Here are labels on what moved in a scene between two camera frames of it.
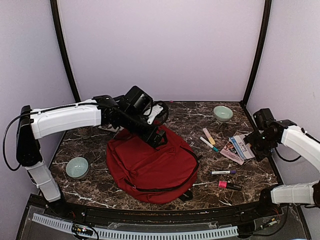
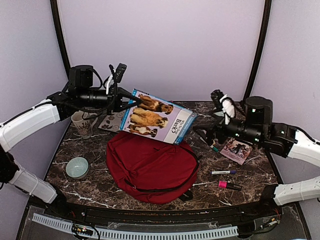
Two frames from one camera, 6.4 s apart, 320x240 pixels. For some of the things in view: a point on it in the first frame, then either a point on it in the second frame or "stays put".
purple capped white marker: x=224 y=172 stays put
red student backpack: x=154 y=175 stays put
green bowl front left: x=77 y=168 stays put
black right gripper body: x=260 y=143 to x=249 y=132
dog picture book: x=243 y=148 to x=157 y=117
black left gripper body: x=131 y=123 to x=111 y=99
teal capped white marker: x=208 y=143 stays put
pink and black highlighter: x=223 y=184 stays put
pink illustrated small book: x=230 y=152 stays put
